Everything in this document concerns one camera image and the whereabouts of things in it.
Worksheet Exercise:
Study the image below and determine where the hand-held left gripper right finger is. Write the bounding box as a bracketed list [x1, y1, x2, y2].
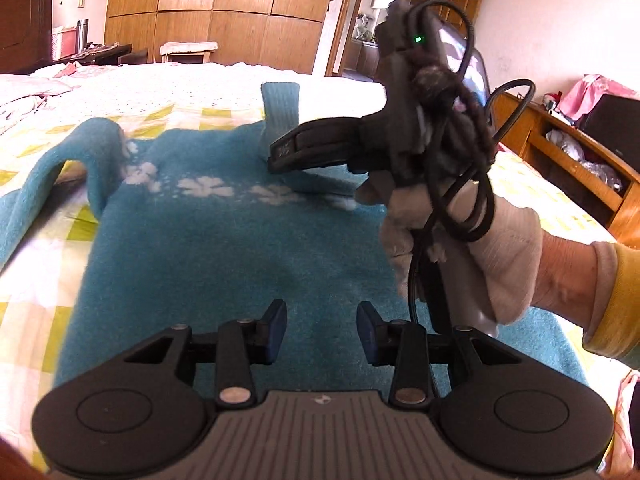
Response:
[356, 301, 523, 407]

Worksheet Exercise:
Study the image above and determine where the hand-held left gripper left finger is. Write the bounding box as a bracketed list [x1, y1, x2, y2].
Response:
[122, 299, 288, 408]

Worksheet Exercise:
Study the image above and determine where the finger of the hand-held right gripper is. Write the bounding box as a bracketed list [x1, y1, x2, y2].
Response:
[267, 116, 366, 174]

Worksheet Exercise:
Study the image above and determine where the blue sweater with white flowers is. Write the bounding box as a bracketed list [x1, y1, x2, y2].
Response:
[0, 81, 590, 392]

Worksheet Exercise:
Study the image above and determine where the person's right forearm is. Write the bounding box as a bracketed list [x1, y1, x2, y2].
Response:
[527, 230, 640, 361]

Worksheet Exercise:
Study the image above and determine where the person's right hand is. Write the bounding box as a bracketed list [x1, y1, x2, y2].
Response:
[356, 175, 544, 338]

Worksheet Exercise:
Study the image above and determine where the flat screen television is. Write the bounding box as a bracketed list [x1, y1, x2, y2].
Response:
[434, 19, 495, 113]

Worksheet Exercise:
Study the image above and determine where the wooden television cabinet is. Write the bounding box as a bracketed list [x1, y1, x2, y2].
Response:
[492, 91, 640, 250]

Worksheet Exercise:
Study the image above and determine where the white dotted bed cover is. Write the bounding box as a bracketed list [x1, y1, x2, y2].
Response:
[30, 62, 388, 116]

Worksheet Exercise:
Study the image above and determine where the wooden stool with cushion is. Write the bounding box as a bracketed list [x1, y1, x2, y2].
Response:
[160, 40, 220, 64]

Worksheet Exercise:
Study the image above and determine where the wooden wardrobe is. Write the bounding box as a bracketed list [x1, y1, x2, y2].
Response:
[105, 0, 342, 76]

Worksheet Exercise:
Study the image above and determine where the pink cloth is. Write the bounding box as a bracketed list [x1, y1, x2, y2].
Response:
[556, 73, 640, 122]

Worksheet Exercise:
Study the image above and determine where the dark low table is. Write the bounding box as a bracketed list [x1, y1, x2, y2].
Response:
[52, 42, 134, 67]

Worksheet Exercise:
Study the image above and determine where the yellow checked bed sheet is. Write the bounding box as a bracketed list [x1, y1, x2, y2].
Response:
[0, 102, 640, 480]

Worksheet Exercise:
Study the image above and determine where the pink basket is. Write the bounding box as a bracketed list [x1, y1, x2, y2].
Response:
[51, 25, 79, 61]

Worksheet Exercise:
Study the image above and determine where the pink floral blanket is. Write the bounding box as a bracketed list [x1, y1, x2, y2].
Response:
[0, 62, 83, 133]

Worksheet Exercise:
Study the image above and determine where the dark wooden headboard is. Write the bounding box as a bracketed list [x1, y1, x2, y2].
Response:
[0, 0, 54, 76]

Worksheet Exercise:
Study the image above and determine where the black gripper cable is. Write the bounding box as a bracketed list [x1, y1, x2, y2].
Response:
[406, 0, 537, 328]

